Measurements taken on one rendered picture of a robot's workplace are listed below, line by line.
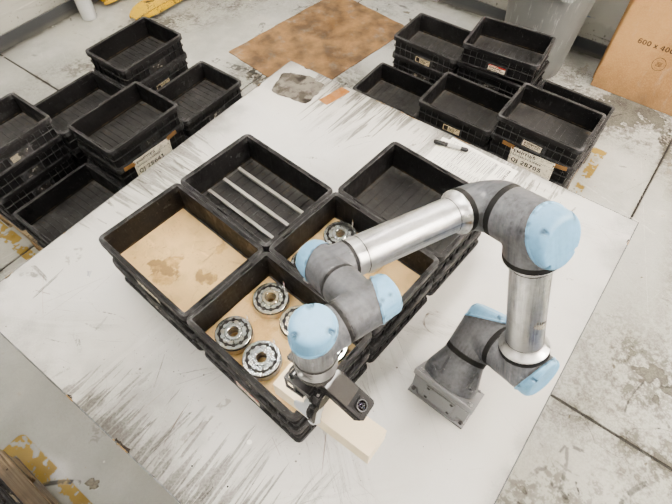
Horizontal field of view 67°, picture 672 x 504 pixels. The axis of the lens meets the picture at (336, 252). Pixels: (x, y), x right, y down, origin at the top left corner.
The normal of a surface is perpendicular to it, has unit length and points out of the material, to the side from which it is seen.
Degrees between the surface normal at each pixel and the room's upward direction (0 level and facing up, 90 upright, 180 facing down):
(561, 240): 64
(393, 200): 0
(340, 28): 0
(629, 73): 73
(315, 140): 0
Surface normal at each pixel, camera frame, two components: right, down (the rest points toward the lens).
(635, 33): -0.57, 0.50
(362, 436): 0.00, -0.58
